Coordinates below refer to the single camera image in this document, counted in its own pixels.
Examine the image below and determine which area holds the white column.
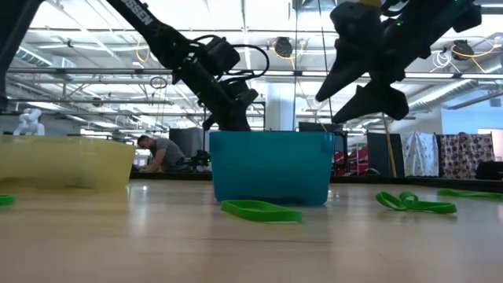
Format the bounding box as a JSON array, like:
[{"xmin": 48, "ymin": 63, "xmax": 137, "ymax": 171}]
[{"xmin": 266, "ymin": 82, "xmax": 297, "ymax": 132}]

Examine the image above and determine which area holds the red storage cart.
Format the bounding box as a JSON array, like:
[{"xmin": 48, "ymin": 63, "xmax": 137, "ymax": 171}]
[{"xmin": 334, "ymin": 146, "xmax": 369, "ymax": 177}]

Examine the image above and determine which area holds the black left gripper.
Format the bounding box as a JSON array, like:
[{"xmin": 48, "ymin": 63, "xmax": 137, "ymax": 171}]
[{"xmin": 171, "ymin": 54, "xmax": 260, "ymax": 132}]

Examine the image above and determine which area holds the dark grey panel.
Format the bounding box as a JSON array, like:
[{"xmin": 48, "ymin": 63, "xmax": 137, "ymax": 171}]
[{"xmin": 168, "ymin": 127, "xmax": 211, "ymax": 159}]

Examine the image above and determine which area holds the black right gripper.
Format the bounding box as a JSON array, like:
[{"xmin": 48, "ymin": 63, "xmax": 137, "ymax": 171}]
[{"xmin": 315, "ymin": 0, "xmax": 418, "ymax": 125}]

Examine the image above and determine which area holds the black office chair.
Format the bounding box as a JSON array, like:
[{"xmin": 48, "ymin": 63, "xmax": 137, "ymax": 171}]
[{"xmin": 475, "ymin": 160, "xmax": 503, "ymax": 181}]

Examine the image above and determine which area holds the dark floral cloth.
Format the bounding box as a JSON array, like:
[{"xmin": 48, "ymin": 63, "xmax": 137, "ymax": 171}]
[{"xmin": 439, "ymin": 132, "xmax": 495, "ymax": 181}]

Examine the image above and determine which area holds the yellow plastic basket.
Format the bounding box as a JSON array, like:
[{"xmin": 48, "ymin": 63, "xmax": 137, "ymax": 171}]
[{"xmin": 0, "ymin": 135, "xmax": 137, "ymax": 193}]

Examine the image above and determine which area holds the blue plastic basket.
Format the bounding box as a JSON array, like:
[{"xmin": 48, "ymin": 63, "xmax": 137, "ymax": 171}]
[{"xmin": 208, "ymin": 130, "xmax": 336, "ymax": 208}]

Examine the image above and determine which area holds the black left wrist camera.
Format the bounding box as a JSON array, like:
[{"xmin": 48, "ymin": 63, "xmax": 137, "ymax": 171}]
[{"xmin": 202, "ymin": 35, "xmax": 241, "ymax": 74}]

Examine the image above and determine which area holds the yellow cable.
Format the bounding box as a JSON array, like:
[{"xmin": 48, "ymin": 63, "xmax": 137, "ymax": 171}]
[{"xmin": 379, "ymin": 113, "xmax": 398, "ymax": 178}]

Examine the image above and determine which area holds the black partition panel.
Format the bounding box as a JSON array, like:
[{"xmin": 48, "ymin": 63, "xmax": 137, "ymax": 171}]
[{"xmin": 366, "ymin": 132, "xmax": 402, "ymax": 178}]

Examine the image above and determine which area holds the person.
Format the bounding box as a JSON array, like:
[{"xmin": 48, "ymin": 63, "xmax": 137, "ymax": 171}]
[{"xmin": 136, "ymin": 134, "xmax": 188, "ymax": 174}]

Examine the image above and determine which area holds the long tube light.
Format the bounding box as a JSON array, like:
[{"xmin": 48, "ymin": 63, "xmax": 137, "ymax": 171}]
[{"xmin": 251, "ymin": 69, "xmax": 503, "ymax": 79}]

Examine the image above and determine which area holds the white patterned cloth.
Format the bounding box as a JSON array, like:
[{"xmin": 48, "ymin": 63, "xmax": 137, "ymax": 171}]
[{"xmin": 399, "ymin": 130, "xmax": 440, "ymax": 178}]

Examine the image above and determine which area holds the black hanging cable loop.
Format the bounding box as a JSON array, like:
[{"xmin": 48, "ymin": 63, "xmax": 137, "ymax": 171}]
[{"xmin": 149, "ymin": 75, "xmax": 169, "ymax": 90}]

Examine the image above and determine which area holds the black camera cable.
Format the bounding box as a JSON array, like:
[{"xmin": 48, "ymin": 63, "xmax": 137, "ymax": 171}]
[{"xmin": 192, "ymin": 34, "xmax": 271, "ymax": 82}]

